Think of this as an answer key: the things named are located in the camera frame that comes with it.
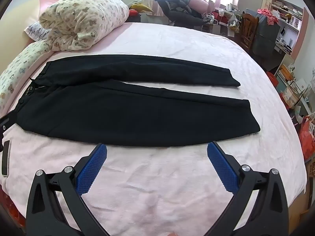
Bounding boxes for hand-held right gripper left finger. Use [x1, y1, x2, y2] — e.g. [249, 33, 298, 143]
[26, 143, 111, 236]

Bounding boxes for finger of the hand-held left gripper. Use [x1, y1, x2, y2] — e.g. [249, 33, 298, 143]
[0, 112, 18, 140]

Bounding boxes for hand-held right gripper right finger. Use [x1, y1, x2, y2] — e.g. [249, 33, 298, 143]
[207, 141, 289, 236]

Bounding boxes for black pants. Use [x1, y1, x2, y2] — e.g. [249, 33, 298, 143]
[13, 53, 261, 148]

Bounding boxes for black garment at left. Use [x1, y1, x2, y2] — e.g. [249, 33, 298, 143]
[1, 140, 12, 177]

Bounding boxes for bear print pillow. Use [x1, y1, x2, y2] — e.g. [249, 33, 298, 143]
[0, 40, 53, 113]

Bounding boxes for pink bed blanket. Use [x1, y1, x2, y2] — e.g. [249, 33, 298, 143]
[0, 22, 306, 236]

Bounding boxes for red bag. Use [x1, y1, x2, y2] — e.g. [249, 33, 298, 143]
[299, 117, 315, 160]

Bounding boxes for white printed pillow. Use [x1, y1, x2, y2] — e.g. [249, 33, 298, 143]
[24, 21, 53, 42]

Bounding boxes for grey cloth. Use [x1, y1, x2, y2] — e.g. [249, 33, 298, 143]
[252, 15, 281, 57]

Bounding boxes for folded bear print quilt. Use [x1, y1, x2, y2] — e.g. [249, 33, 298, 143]
[39, 0, 130, 52]

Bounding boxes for wooden chair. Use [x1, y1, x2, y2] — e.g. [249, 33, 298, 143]
[239, 11, 261, 54]

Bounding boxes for red cloth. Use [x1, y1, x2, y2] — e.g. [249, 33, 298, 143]
[257, 8, 281, 25]

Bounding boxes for pink wooden bookshelf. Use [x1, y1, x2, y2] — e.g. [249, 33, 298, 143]
[261, 0, 310, 59]

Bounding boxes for pile of dark clothes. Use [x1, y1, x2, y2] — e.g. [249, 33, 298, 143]
[151, 0, 212, 27]

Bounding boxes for yellow plush toy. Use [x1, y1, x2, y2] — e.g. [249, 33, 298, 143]
[129, 3, 153, 13]

